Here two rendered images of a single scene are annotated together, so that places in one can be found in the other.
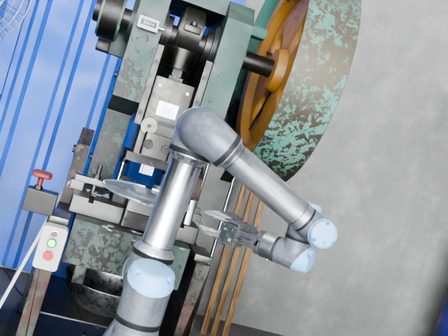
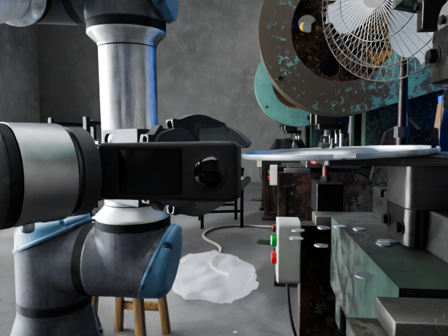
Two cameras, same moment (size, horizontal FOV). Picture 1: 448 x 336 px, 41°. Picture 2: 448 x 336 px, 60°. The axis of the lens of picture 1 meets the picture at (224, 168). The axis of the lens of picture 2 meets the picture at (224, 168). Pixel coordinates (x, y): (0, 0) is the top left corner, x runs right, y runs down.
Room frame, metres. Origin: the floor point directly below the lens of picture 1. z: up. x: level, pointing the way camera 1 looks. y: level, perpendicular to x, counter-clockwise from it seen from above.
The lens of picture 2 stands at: (1.91, -0.42, 0.81)
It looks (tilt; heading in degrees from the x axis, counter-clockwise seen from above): 4 degrees down; 108
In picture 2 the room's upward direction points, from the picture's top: straight up
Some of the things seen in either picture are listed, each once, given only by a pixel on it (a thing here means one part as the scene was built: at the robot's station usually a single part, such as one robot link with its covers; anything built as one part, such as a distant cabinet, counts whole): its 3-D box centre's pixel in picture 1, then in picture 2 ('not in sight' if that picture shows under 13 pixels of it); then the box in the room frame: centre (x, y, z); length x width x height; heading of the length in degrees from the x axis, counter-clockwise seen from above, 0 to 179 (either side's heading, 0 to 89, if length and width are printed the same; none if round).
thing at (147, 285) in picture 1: (147, 290); (58, 254); (1.46, 0.09, 0.62); 0.13 x 0.12 x 0.14; 11
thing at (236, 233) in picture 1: (243, 236); (125, 167); (1.72, -0.11, 0.78); 0.12 x 0.09 x 0.08; 65
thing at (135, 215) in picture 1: (139, 209); (399, 195); (1.99, 0.23, 0.72); 0.25 x 0.14 x 0.14; 13
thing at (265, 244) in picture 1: (268, 246); (37, 177); (1.69, -0.19, 0.78); 0.08 x 0.05 x 0.08; 155
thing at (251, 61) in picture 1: (186, 39); not in sight; (2.16, 0.27, 1.33); 0.67 x 0.18 x 0.18; 103
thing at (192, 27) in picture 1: (181, 55); not in sight; (2.16, 0.27, 1.27); 0.21 x 0.12 x 0.34; 13
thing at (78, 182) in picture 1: (94, 177); not in sight; (2.12, 0.43, 0.76); 0.17 x 0.06 x 0.10; 103
